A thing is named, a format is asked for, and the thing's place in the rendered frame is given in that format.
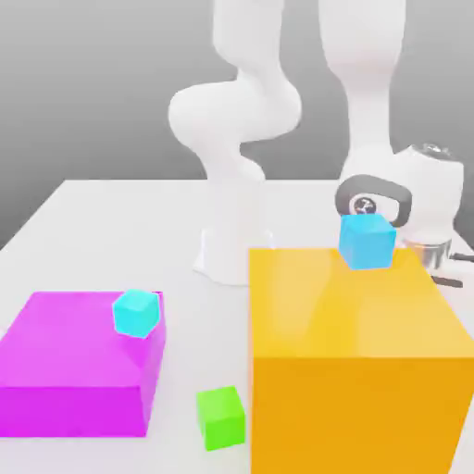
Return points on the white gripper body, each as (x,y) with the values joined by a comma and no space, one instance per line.
(449,281)

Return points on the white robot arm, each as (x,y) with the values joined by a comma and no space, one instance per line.
(237,118)

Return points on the small blue cube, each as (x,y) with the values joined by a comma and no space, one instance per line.
(366,240)

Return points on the small green cube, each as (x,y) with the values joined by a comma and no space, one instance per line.
(221,418)

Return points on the small cyan cube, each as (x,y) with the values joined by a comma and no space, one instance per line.
(136,314)

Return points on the large orange box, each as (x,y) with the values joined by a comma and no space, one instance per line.
(355,370)

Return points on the large magenta box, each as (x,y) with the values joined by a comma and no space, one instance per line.
(66,363)

